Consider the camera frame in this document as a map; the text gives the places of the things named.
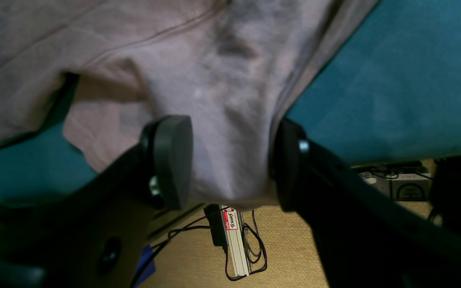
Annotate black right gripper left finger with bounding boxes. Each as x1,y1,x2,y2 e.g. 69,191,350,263
0,115,193,288

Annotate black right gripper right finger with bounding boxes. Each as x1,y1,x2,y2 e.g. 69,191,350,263
271,118,461,288

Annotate pink T-shirt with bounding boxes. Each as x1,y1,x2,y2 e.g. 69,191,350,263
0,0,377,210

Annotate foot pedal labelled start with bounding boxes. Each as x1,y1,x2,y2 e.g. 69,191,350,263
389,174,432,201

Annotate black power adapter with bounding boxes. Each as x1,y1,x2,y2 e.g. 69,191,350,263
204,204,228,250

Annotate aluminium table leg with label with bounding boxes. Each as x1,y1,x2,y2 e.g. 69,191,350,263
220,205,251,277

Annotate blue table cloth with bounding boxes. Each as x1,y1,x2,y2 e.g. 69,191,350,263
0,0,461,212

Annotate aluminium table frame rail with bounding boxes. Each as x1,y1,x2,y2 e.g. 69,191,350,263
146,203,206,244

